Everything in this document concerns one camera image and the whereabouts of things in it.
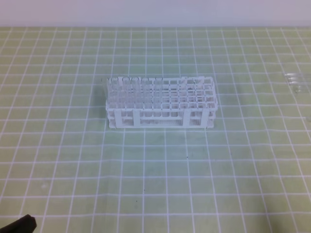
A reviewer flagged white plastic test tube rack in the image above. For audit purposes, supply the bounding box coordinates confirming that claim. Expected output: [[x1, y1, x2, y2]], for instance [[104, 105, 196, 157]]
[[106, 76, 218, 129]]

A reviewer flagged loose glass test tube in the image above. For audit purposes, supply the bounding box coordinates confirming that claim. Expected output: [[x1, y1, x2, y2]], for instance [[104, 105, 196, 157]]
[[293, 85, 311, 94], [285, 73, 311, 79], [287, 77, 311, 85]]

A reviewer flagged clear glass test tube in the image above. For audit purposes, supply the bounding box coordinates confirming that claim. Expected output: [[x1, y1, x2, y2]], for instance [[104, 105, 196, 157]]
[[154, 77, 163, 109]]

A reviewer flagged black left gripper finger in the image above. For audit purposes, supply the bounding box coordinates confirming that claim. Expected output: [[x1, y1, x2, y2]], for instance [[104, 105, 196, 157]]
[[0, 215, 37, 233]]

